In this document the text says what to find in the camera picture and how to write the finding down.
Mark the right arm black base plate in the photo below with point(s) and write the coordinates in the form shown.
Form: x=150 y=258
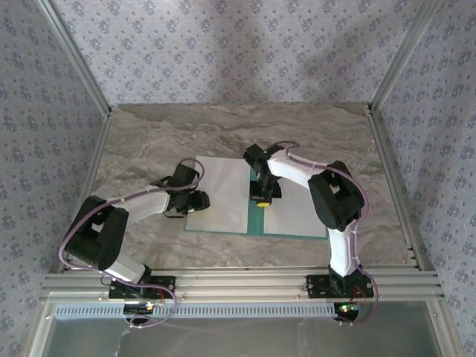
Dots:
x=320 y=286

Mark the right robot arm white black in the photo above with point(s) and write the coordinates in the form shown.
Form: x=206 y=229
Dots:
x=342 y=253

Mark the green paper folder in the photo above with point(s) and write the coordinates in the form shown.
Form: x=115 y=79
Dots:
x=256 y=223

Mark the white paper sheet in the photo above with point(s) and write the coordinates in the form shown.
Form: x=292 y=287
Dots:
x=294 y=215
x=223 y=193

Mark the small circuit board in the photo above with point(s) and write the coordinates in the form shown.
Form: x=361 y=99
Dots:
x=347 y=308
x=143 y=308

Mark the aluminium mounting rail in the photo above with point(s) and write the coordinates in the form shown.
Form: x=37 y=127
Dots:
x=241 y=286

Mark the aluminium frame post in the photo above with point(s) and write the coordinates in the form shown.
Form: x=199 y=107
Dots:
x=77 y=56
x=406 y=56

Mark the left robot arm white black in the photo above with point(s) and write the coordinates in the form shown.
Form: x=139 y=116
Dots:
x=96 y=238

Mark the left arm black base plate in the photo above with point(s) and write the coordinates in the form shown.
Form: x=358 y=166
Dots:
x=163 y=284

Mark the aluminium table side rail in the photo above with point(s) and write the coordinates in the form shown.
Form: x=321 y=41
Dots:
x=94 y=156
x=385 y=148

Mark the steel panel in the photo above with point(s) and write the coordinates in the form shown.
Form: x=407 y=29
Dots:
x=241 y=338

